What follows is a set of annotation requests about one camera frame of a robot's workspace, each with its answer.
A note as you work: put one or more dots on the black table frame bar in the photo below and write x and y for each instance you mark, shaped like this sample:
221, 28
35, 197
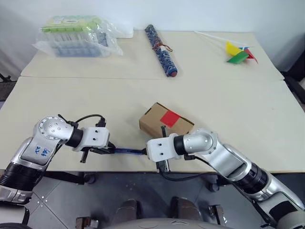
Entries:
64, 177

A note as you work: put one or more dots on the red tape square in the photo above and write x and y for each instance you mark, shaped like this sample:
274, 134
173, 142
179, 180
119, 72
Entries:
169, 118

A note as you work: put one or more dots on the colourful pinwheel white stick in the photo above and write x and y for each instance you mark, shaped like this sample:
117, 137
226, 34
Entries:
232, 48

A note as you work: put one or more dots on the clear plastic bag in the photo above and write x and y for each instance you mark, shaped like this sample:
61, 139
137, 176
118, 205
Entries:
112, 45

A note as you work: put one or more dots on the brown cardboard box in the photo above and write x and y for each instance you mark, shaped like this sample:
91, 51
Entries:
152, 119

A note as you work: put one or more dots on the black floor stand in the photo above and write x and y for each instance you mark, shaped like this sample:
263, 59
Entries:
6, 87

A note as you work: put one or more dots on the grey stand caster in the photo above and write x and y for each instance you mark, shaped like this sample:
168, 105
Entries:
216, 213
85, 223

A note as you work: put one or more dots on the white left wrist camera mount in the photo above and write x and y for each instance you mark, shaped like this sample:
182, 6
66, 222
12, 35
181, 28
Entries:
95, 138

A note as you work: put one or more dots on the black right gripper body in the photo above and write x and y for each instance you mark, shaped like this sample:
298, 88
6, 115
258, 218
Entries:
163, 166

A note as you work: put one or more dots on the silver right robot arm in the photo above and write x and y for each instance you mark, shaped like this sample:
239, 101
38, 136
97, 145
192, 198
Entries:
226, 155

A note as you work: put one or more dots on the dark rounded shape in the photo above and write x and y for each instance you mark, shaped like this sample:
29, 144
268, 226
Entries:
184, 208
128, 210

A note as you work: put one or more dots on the black table caster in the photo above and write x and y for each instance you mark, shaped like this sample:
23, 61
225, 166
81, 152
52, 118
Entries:
91, 178
212, 185

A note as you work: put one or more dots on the green lid clear container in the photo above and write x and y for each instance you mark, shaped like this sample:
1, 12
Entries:
69, 26

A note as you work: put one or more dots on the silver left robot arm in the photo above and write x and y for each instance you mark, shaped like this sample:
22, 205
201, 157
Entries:
47, 133

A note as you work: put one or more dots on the silver robot body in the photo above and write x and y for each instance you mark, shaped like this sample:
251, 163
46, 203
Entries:
166, 224

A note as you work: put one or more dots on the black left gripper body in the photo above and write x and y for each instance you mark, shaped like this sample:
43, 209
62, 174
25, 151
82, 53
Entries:
95, 150

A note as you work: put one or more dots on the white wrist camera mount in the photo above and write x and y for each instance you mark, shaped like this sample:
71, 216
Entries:
95, 138
162, 148

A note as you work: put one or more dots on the blue patterned rolled scroll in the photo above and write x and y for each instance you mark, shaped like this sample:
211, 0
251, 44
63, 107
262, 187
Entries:
164, 59

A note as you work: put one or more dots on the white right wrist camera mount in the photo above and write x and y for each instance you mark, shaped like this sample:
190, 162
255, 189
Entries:
162, 148

